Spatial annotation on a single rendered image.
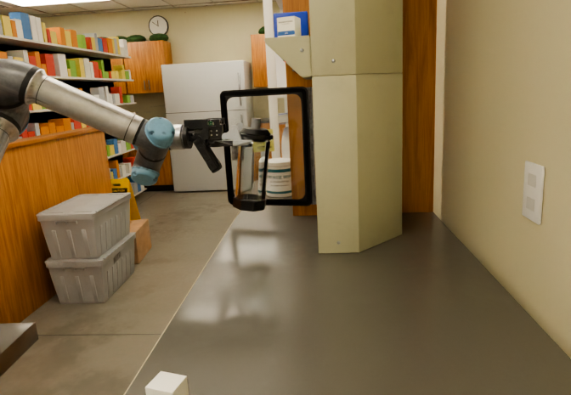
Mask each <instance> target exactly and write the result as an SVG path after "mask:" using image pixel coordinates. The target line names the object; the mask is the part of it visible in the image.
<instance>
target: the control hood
mask: <svg viewBox="0 0 571 395"><path fill-rule="evenodd" d="M264 41H265V43H266V44H267V45H268V46H269V47H270V48H271V49H272V50H273V51H275V52H276V53H277V54H278V55H279V56H280V57H281V58H282V59H283V60H284V61H285V62H286V63H287V64H288V65H289V66H290V67H291V68H292V69H293V70H294V71H295V72H296V73H297V74H299V75H300V76H301V77H302V78H304V79H306V80H310V79H312V64H311V41H310V36H296V37H270V38H265V39H264Z"/></svg>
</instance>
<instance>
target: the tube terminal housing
mask: <svg viewBox="0 0 571 395"><path fill-rule="evenodd" d="M309 18H310V41H311V64H312V86H313V108H314V153H315V175H316V197H317V220H318V242H319V253H349V252H362V251H364V250H367V249H369V248H371V247H373V246H375V245H379V244H381V243H382V242H385V241H387V240H390V239H392V238H394V237H397V236H399V235H401V234H402V148H403V73H402V72H403V0H309Z"/></svg>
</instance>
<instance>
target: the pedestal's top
mask: <svg viewBox="0 0 571 395"><path fill-rule="evenodd" d="M37 340H38V334H37V326H36V322H27V323H7V324H0V377H1V376H2V375H3V374H4V373H5V372H6V371H7V370H8V369H9V368H10V367H11V366H12V365H13V364H14V363H15V362H16V361H17V360H18V359H19V358H20V357H21V356H22V355H23V354H24V353H25V352H26V351H27V350H28V349H29V348H30V347H31V346H32V345H33V344H34V343H35V342H36V341H37Z"/></svg>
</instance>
